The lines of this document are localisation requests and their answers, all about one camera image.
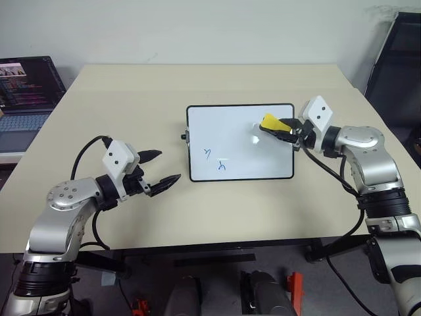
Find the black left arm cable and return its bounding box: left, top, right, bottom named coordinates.
left=71, top=134, right=112, bottom=253

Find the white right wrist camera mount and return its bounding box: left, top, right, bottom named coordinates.
left=298, top=95, right=334, bottom=154

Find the black table leg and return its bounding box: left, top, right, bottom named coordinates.
left=74, top=248, right=132, bottom=279
left=304, top=235, right=374, bottom=263

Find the black office chair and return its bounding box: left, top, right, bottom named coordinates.
left=363, top=11, right=421, bottom=159

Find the yellow whiteboard eraser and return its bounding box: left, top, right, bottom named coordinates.
left=259, top=113, right=293, bottom=135

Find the black floor cable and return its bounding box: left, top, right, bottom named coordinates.
left=324, top=255, right=379, bottom=316

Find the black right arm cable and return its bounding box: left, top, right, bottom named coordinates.
left=300, top=146, right=366, bottom=238

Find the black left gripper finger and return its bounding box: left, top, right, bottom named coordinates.
left=146, top=173, right=182, bottom=198
left=137, top=149, right=163, bottom=166

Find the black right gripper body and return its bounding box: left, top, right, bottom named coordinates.
left=291, top=118, right=317, bottom=151

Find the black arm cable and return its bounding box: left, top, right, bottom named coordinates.
left=300, top=146, right=366, bottom=238
left=71, top=134, right=112, bottom=253

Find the dark rounded shape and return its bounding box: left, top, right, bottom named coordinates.
left=239, top=269, right=293, bottom=316

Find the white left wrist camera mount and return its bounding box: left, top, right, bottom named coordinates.
left=101, top=140, right=141, bottom=202

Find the large orange plastic part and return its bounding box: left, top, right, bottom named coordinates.
left=285, top=271, right=306, bottom=316

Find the grey rounded shape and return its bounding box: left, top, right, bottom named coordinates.
left=163, top=275, right=202, bottom=316

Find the open grey laptop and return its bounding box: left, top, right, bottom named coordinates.
left=0, top=55, right=67, bottom=156

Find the small orange plastic part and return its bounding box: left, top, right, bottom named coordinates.
left=130, top=298, right=148, bottom=316

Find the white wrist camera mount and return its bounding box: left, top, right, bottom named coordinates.
left=298, top=95, right=334, bottom=154
left=101, top=140, right=141, bottom=202

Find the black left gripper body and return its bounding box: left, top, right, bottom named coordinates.
left=123, top=163, right=153, bottom=198

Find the black-framed small whiteboard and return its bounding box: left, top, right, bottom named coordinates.
left=186, top=103, right=295, bottom=183

